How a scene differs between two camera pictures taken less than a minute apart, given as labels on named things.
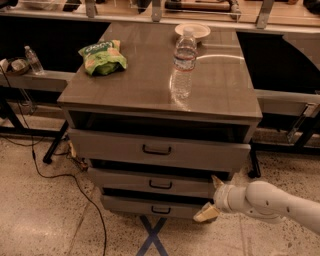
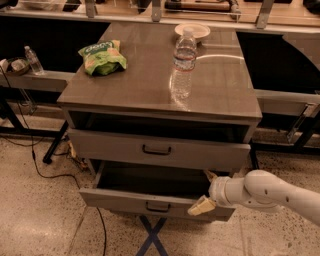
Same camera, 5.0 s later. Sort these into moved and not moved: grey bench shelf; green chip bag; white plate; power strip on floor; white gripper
Moved: white gripper
Not moved: white plate; power strip on floor; grey bench shelf; green chip bag
